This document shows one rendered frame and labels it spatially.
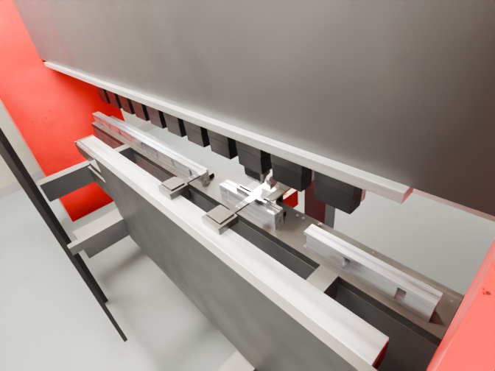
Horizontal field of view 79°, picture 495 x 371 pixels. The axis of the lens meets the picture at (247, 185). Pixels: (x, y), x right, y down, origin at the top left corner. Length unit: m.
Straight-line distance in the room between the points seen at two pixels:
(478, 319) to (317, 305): 0.82
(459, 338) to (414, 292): 0.90
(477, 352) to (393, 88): 0.44
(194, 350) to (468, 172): 1.84
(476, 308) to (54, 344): 2.48
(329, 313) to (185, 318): 1.40
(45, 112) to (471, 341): 3.07
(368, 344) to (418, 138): 0.60
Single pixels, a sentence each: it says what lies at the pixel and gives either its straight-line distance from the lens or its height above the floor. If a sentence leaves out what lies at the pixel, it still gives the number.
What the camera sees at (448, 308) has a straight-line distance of 1.27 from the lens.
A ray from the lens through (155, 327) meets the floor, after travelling 2.29.
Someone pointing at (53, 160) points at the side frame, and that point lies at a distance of 3.23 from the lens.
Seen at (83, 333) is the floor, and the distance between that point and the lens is 2.50.
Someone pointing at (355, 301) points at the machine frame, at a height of 0.79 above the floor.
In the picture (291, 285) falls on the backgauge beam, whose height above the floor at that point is 0.99.
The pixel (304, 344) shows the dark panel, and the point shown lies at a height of 1.28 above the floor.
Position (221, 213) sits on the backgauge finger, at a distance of 1.28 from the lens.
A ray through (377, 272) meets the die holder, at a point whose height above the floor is 0.97.
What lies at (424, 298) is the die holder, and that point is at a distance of 1.14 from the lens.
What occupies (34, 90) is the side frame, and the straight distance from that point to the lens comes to 3.08.
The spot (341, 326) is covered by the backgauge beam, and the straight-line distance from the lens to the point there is 1.00.
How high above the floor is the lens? 1.85
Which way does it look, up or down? 35 degrees down
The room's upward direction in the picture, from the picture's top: 7 degrees counter-clockwise
